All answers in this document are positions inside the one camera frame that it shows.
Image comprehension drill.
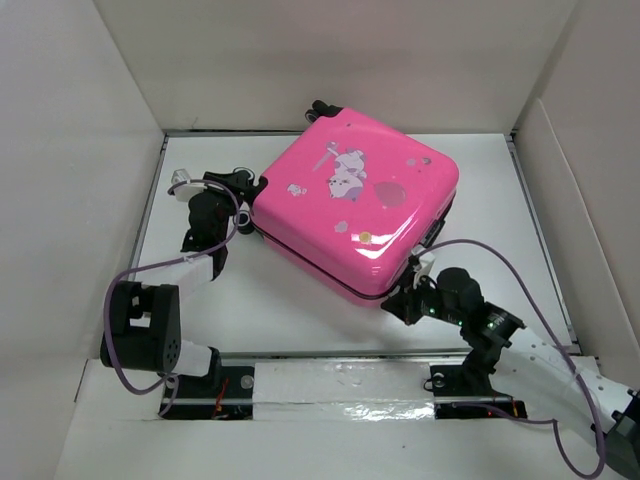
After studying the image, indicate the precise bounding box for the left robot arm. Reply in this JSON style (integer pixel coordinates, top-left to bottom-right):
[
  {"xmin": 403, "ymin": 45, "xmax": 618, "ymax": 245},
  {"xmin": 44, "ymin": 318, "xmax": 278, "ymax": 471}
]
[{"xmin": 100, "ymin": 167, "xmax": 267, "ymax": 397}]

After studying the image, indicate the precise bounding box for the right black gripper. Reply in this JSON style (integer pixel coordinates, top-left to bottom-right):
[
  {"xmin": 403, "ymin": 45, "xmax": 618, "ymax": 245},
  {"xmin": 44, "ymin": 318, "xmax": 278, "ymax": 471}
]
[{"xmin": 379, "ymin": 270, "xmax": 464, "ymax": 327}]

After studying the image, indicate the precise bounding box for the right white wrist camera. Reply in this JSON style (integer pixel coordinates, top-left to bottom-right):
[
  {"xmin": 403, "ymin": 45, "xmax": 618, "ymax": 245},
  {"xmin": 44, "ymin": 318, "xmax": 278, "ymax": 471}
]
[{"xmin": 410, "ymin": 251, "xmax": 436, "ymax": 288}]

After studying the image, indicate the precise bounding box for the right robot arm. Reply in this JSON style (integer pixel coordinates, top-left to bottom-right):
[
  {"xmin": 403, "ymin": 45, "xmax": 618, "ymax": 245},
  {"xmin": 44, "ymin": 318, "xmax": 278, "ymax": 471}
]
[{"xmin": 381, "ymin": 268, "xmax": 639, "ymax": 479}]

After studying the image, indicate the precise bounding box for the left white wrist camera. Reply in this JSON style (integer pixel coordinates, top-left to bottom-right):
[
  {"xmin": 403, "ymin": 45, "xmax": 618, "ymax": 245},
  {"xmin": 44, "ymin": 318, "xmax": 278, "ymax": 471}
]
[{"xmin": 169, "ymin": 169, "xmax": 204, "ymax": 203}]

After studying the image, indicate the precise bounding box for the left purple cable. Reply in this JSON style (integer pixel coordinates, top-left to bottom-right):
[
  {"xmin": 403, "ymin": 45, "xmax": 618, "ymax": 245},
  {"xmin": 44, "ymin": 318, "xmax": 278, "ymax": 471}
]
[{"xmin": 102, "ymin": 180, "xmax": 252, "ymax": 394}]

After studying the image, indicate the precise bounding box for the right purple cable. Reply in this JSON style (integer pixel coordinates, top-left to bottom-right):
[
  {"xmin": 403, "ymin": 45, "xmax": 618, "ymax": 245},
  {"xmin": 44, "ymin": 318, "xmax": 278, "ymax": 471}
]
[{"xmin": 412, "ymin": 238, "xmax": 606, "ymax": 477}]

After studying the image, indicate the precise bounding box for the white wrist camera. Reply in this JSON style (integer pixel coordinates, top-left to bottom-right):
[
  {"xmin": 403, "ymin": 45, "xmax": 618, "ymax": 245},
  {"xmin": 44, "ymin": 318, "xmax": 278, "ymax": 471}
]
[
  {"xmin": 410, "ymin": 251, "xmax": 436, "ymax": 288},
  {"xmin": 169, "ymin": 169, "xmax": 204, "ymax": 203}
]

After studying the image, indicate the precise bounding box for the pink hard-shell suitcase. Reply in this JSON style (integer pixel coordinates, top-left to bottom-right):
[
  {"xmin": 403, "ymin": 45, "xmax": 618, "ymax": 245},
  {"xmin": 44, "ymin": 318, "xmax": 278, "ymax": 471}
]
[{"xmin": 245, "ymin": 100, "xmax": 459, "ymax": 305}]

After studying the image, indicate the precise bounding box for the purple cable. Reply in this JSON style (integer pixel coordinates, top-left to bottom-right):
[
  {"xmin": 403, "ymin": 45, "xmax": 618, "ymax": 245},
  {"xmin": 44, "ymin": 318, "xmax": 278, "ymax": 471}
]
[
  {"xmin": 412, "ymin": 238, "xmax": 606, "ymax": 477},
  {"xmin": 102, "ymin": 180, "xmax": 252, "ymax": 394}
]

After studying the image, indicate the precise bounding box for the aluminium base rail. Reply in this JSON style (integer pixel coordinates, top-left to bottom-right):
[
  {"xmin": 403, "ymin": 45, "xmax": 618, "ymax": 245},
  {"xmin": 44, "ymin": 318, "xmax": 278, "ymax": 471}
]
[{"xmin": 159, "ymin": 358, "xmax": 528, "ymax": 422}]

